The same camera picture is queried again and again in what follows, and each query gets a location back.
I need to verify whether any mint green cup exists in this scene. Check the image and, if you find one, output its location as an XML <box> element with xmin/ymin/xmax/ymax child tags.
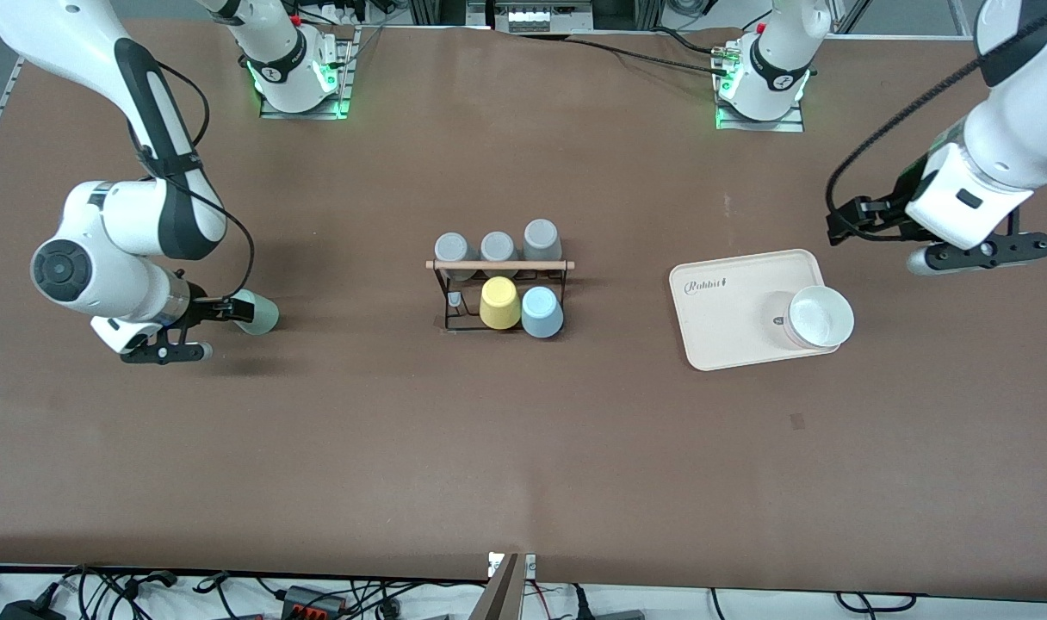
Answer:
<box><xmin>231</xmin><ymin>290</ymin><xmax>280</xmax><ymax>335</ymax></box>

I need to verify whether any yellow cup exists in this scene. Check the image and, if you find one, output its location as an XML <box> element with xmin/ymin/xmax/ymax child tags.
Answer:
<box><xmin>480</xmin><ymin>276</ymin><xmax>523</xmax><ymax>330</ymax></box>

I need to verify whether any black looped cable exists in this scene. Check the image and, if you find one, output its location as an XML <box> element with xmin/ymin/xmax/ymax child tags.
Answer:
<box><xmin>836</xmin><ymin>592</ymin><xmax>918</xmax><ymax>615</ymax></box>

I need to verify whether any white bowl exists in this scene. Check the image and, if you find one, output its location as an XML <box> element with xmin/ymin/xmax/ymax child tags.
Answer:
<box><xmin>763</xmin><ymin>286</ymin><xmax>855</xmax><ymax>350</ymax></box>

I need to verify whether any light blue cup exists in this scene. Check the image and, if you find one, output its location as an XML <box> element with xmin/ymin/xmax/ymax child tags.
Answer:
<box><xmin>521</xmin><ymin>286</ymin><xmax>565</xmax><ymax>338</ymax></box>

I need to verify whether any black power adapter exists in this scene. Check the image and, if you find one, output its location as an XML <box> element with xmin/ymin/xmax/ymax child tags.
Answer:
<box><xmin>0</xmin><ymin>598</ymin><xmax>65</xmax><ymax>620</ymax></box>

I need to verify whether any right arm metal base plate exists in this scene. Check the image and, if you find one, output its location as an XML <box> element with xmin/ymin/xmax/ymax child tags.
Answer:
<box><xmin>259</xmin><ymin>26</ymin><xmax>353</xmax><ymax>120</ymax></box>

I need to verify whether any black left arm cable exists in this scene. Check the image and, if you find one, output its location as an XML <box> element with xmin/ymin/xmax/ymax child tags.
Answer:
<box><xmin>825</xmin><ymin>7</ymin><xmax>1047</xmax><ymax>218</ymax></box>

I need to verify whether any grey camera stand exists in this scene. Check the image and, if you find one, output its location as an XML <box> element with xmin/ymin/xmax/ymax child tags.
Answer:
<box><xmin>468</xmin><ymin>553</ymin><xmax>538</xmax><ymax>620</ymax></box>

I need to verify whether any cream plastic tray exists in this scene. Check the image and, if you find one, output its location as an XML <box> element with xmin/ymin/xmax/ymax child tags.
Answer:
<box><xmin>670</xmin><ymin>249</ymin><xmax>843</xmax><ymax>371</ymax></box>

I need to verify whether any black wire cup rack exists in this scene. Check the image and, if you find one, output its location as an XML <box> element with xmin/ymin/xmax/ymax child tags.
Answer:
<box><xmin>426</xmin><ymin>258</ymin><xmax>576</xmax><ymax>335</ymax></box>

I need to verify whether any black orange power strip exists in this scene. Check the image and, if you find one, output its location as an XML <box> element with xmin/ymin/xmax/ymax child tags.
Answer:
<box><xmin>281</xmin><ymin>586</ymin><xmax>349</xmax><ymax>620</ymax></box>

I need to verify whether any grey cup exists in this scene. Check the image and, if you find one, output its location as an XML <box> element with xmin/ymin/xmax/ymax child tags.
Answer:
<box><xmin>523</xmin><ymin>219</ymin><xmax>564</xmax><ymax>264</ymax></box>
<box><xmin>435</xmin><ymin>232</ymin><xmax>475</xmax><ymax>282</ymax></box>
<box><xmin>480</xmin><ymin>231</ymin><xmax>520</xmax><ymax>279</ymax></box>

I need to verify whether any black cable across table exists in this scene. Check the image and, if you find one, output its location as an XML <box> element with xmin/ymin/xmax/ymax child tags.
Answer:
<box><xmin>567</xmin><ymin>33</ymin><xmax>733</xmax><ymax>75</ymax></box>

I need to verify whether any black cable tangle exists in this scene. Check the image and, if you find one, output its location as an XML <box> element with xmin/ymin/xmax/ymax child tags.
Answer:
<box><xmin>57</xmin><ymin>564</ymin><xmax>182</xmax><ymax>620</ymax></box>

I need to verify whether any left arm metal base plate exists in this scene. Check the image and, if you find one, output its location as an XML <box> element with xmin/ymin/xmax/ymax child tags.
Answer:
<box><xmin>716</xmin><ymin>43</ymin><xmax>805</xmax><ymax>133</ymax></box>

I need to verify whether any white electronics box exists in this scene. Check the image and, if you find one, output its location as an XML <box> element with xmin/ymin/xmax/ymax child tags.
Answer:
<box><xmin>493</xmin><ymin>0</ymin><xmax>595</xmax><ymax>34</ymax></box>

